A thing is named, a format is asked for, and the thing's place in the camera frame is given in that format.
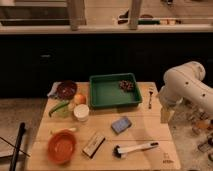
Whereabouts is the white handled dish brush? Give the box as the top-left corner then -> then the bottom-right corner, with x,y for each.
113,142 -> 159,158

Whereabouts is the red orange bowl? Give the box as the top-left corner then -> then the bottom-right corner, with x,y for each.
47,130 -> 76,165

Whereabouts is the green plastic tray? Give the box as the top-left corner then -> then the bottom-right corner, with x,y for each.
89,73 -> 142,109

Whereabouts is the green vegetable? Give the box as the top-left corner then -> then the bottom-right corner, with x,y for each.
48,100 -> 69,117

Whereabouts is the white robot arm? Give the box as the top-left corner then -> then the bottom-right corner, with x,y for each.
157,61 -> 213,123

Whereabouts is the blue sponge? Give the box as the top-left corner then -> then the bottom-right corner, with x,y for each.
111,117 -> 132,134

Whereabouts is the dark brown bowl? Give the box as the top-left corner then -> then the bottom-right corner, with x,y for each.
56,80 -> 77,99

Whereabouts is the wooden block eraser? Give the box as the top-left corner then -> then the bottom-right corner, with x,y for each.
82,132 -> 105,158

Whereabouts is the small metal fork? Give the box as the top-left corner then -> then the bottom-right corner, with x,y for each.
148,88 -> 154,109

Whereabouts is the orange round fruit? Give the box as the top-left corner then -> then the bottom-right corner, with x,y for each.
74,93 -> 86,105

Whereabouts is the black pole on left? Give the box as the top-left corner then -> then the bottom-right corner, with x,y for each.
9,122 -> 25,171

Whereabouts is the grey cloth under bowl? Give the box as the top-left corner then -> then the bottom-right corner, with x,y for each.
47,82 -> 61,98

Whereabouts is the white lidded jar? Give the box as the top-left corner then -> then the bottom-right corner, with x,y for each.
73,104 -> 89,122

